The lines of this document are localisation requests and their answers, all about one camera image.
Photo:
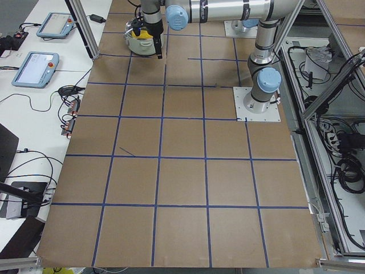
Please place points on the yellow corn cob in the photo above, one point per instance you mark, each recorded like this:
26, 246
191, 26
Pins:
144, 35

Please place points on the glass pot lid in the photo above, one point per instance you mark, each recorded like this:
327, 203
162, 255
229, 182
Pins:
134, 24

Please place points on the black power adapter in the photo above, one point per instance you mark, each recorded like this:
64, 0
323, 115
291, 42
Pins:
97, 18

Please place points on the aluminium frame post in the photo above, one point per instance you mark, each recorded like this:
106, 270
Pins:
77, 12

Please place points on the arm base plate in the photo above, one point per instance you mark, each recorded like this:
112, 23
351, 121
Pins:
229, 32
250, 110

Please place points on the near blue teach pendant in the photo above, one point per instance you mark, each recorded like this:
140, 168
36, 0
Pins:
36, 70

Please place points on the pale green steel pot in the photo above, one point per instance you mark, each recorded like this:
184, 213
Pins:
142, 47

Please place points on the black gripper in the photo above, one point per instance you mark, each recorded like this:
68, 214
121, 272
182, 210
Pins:
155, 29

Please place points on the brown paper table cover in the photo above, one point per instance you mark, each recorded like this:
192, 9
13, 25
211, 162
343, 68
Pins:
159, 176

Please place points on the far blue teach pendant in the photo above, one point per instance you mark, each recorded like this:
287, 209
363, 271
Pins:
56, 25

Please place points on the usb hub with cables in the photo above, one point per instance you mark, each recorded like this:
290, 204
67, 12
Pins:
71, 97

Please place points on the blue teach pendant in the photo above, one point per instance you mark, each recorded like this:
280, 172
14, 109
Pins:
36, 70
56, 25

